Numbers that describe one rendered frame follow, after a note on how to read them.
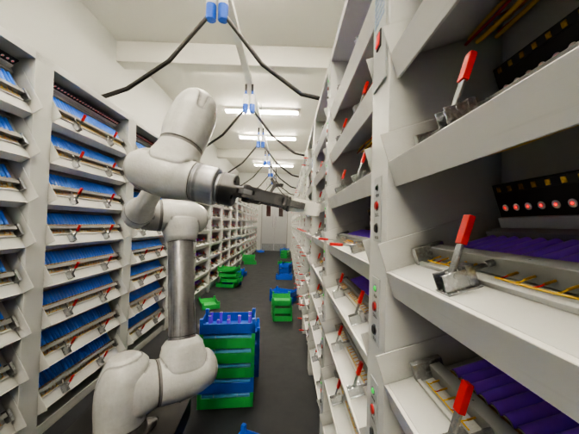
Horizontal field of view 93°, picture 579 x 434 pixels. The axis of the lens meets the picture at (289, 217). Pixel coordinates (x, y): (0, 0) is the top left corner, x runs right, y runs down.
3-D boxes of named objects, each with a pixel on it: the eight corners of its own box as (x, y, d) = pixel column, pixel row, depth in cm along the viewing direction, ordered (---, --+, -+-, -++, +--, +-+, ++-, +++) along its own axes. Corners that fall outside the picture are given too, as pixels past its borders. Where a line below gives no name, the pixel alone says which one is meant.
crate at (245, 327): (199, 334, 149) (199, 319, 149) (205, 321, 169) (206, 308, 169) (255, 333, 153) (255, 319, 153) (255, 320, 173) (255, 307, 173)
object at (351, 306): (374, 379, 57) (354, 313, 57) (328, 298, 117) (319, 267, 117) (468, 350, 57) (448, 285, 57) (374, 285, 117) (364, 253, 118)
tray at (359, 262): (376, 285, 57) (362, 240, 57) (329, 253, 118) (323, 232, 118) (468, 257, 57) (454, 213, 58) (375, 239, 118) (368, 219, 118)
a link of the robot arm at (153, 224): (123, 191, 100) (164, 195, 108) (119, 201, 114) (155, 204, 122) (121, 227, 98) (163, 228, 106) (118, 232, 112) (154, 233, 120)
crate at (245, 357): (197, 364, 149) (198, 350, 149) (204, 348, 169) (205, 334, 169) (254, 362, 152) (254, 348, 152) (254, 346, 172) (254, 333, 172)
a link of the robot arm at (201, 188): (205, 166, 69) (229, 172, 69) (196, 202, 68) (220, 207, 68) (193, 158, 59) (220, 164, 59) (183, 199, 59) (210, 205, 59)
